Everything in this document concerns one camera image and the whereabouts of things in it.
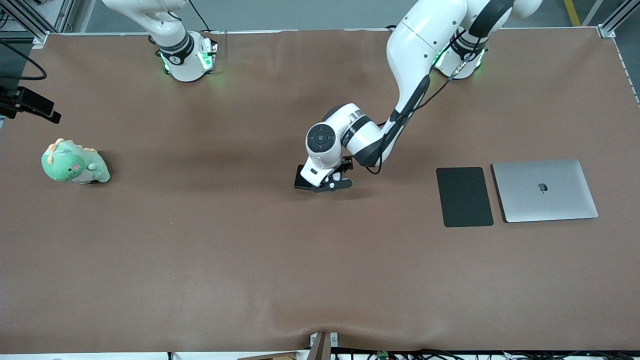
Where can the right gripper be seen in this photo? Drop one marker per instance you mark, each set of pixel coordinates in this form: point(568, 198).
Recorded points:
point(14, 97)

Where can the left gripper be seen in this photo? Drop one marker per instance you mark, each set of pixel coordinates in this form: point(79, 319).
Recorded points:
point(346, 163)

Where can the black phone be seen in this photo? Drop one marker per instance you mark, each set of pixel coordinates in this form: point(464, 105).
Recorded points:
point(299, 183)

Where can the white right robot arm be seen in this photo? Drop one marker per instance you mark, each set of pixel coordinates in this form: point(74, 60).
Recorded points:
point(182, 60)

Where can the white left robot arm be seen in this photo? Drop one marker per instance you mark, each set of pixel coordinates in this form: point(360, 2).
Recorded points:
point(415, 45)

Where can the black mouse pad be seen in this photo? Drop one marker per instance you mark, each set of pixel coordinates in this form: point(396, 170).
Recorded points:
point(465, 197)

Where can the green plush dinosaur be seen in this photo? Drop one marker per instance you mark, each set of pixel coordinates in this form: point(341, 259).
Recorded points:
point(65, 165)

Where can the large table cover mat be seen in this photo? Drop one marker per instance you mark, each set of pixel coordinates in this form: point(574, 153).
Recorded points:
point(320, 270)

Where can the silver laptop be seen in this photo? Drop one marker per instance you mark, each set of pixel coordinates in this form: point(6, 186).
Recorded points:
point(545, 192)

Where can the aluminium frame post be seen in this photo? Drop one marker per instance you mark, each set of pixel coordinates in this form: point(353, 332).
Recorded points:
point(612, 27)
point(30, 20)

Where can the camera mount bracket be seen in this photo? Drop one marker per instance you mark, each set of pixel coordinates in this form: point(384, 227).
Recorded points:
point(322, 347)

